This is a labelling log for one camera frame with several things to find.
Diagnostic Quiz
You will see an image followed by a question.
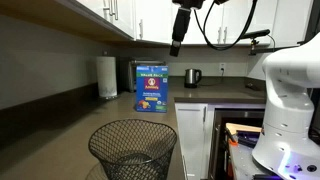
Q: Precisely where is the black camera on mount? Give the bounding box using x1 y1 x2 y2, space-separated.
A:
239 28 288 56

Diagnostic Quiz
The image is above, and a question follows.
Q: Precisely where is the blue snack cardboard box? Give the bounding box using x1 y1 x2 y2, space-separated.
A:
135 65 169 113

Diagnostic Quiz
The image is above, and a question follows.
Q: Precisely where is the white side wall cabinet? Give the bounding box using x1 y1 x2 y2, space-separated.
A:
54 0 137 43

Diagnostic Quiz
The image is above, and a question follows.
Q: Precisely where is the black kettle power cord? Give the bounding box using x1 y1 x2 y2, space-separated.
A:
200 69 225 87

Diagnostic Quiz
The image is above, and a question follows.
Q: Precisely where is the white paper towel roll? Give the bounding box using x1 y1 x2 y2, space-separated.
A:
96 55 118 99

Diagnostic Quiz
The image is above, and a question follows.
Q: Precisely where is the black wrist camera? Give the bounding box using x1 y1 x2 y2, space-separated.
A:
172 0 205 10

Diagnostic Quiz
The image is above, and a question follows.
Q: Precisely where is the light wooden board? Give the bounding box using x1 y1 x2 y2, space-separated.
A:
225 122 263 136

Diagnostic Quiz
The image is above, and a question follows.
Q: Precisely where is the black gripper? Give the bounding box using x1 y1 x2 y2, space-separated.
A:
169 7 193 57

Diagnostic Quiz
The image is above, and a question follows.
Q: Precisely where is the white wall outlet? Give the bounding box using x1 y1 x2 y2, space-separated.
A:
218 62 227 75

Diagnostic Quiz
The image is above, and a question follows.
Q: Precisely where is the dark built-in dishwasher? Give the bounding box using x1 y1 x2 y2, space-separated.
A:
208 108 266 180

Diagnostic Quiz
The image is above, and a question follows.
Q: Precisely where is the white rear wall cabinet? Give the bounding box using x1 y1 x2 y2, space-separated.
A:
134 0 314 48

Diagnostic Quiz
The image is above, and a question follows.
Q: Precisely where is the steel electric kettle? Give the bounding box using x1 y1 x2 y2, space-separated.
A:
184 68 203 89

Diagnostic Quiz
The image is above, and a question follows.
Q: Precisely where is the orange clamp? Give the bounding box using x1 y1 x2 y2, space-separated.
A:
226 128 240 147

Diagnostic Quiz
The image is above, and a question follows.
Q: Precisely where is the black wire mesh wastebasket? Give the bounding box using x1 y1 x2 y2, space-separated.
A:
87 119 178 180

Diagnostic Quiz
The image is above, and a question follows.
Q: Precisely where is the white lower cabinet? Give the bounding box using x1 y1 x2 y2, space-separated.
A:
174 102 210 180

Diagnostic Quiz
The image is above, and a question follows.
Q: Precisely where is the dark blue bracket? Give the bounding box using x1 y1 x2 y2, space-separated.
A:
236 130 262 148

